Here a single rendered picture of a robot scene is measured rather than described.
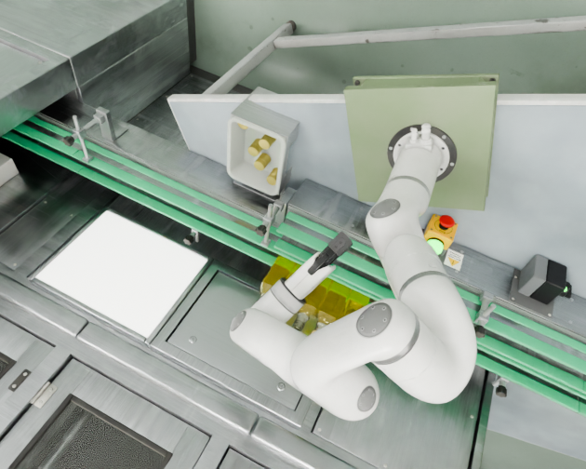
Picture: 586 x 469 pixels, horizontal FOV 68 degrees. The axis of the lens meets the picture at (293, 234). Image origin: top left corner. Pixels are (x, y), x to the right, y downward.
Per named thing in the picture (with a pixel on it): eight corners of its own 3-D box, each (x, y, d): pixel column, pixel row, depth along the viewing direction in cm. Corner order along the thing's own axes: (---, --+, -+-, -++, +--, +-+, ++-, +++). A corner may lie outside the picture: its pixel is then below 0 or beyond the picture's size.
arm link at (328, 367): (368, 323, 77) (315, 274, 71) (472, 358, 59) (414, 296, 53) (318, 406, 72) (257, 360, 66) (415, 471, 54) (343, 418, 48)
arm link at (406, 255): (448, 261, 64) (474, 332, 72) (403, 190, 84) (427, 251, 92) (388, 286, 65) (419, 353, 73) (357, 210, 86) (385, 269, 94)
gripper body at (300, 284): (304, 304, 97) (340, 270, 97) (298, 310, 87) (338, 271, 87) (281, 280, 98) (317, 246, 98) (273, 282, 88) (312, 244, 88)
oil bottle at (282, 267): (288, 247, 136) (256, 298, 123) (290, 235, 132) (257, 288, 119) (304, 254, 135) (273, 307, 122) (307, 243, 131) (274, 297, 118)
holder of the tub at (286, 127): (241, 171, 142) (229, 185, 137) (245, 99, 120) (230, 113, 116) (287, 192, 139) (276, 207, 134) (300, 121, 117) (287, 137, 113)
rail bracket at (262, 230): (272, 225, 132) (252, 254, 124) (277, 186, 119) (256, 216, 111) (281, 229, 131) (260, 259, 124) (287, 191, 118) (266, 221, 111)
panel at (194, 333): (107, 210, 151) (30, 283, 130) (105, 205, 149) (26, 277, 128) (344, 327, 135) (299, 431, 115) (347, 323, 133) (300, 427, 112)
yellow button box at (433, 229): (424, 228, 124) (418, 246, 119) (434, 210, 118) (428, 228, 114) (448, 237, 123) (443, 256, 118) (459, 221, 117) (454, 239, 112)
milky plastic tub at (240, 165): (240, 159, 137) (226, 176, 132) (243, 99, 120) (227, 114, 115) (289, 181, 134) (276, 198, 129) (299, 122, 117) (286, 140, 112)
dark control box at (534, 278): (520, 269, 119) (516, 292, 114) (537, 251, 113) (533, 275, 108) (550, 282, 118) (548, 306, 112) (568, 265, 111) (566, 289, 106)
